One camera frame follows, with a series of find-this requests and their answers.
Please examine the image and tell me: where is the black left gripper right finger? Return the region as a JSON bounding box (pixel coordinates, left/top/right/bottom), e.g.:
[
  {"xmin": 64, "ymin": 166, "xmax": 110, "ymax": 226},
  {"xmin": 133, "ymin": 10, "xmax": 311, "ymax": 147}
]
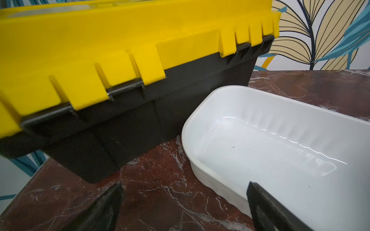
[{"xmin": 246, "ymin": 182, "xmax": 312, "ymax": 231}]

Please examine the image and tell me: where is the yellow black toolbox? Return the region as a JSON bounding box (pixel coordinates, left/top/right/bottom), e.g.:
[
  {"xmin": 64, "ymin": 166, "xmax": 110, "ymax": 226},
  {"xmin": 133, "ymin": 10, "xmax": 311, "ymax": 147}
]
[{"xmin": 1, "ymin": 1, "xmax": 281, "ymax": 183}]

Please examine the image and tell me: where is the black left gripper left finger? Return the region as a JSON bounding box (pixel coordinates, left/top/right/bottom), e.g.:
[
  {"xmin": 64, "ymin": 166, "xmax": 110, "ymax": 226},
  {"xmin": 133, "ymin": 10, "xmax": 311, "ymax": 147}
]
[{"xmin": 62, "ymin": 183, "xmax": 124, "ymax": 231}]

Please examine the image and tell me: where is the white plastic storage box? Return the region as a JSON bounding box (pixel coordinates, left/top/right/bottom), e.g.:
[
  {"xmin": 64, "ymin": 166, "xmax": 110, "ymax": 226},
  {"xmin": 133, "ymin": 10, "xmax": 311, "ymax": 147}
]
[{"xmin": 181, "ymin": 86, "xmax": 370, "ymax": 231}]

